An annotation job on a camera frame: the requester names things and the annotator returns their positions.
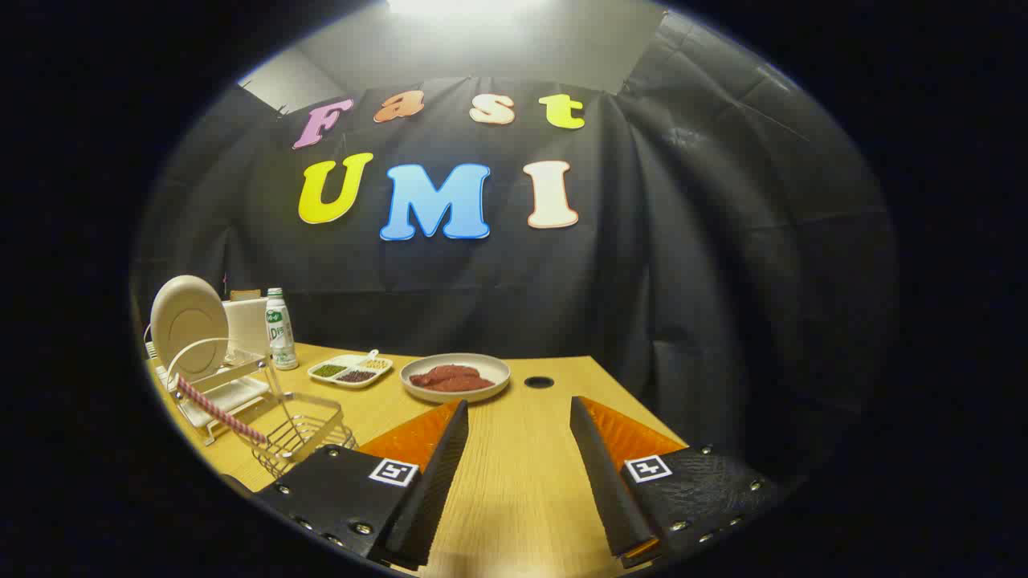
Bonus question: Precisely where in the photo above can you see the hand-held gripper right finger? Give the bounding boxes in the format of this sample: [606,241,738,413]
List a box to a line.
[569,395,784,569]

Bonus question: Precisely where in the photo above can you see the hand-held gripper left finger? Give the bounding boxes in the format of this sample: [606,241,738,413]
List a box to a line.
[253,399,470,572]

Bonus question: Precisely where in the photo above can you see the metal wire basket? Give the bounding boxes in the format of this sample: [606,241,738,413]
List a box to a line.
[251,357,357,480]

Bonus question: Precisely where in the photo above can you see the pink striped handle spoon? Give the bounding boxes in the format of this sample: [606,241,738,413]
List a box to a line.
[174,374,270,446]

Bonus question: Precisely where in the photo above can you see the white wire dish rack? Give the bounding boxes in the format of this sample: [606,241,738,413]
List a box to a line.
[145,321,278,446]

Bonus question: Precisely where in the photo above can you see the white plate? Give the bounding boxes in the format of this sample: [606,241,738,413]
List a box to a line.
[150,275,230,382]

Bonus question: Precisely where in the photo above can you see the beige meat plate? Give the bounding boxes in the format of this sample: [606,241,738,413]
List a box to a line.
[400,353,512,404]

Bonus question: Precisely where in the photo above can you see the white divided dish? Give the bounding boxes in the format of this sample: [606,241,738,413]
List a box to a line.
[308,353,394,389]

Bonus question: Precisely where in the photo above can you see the red meat patty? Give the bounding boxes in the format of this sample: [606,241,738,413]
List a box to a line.
[434,373,496,393]
[409,364,479,388]

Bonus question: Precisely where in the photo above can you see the white bottle green label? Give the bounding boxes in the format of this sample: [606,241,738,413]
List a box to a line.
[265,287,300,371]

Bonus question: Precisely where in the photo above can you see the black backdrop cloth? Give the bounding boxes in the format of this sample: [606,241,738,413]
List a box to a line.
[133,12,896,482]

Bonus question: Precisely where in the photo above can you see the white drip tray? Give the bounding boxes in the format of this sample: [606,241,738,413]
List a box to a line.
[173,373,272,430]

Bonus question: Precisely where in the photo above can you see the white toaster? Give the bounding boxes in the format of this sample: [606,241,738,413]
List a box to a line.
[222,297,271,362]

